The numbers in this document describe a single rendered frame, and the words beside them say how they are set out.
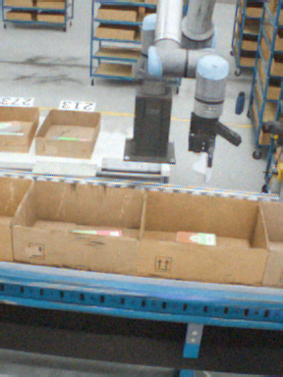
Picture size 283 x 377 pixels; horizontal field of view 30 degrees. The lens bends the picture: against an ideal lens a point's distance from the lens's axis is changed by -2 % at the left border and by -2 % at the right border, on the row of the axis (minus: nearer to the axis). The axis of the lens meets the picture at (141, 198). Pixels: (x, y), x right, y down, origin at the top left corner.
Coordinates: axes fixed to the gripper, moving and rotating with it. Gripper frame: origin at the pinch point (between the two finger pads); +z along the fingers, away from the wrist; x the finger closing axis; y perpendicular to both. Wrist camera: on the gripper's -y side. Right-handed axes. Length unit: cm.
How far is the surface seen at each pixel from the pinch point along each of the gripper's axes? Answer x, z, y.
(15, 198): -7, 20, 66
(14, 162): -75, 42, 87
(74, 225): -5, 28, 44
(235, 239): -6.9, 28.9, -13.2
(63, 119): -121, 37, 73
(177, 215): -7.6, 21.5, 8.1
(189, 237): -0.8, 25.5, 3.6
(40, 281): 28, 27, 48
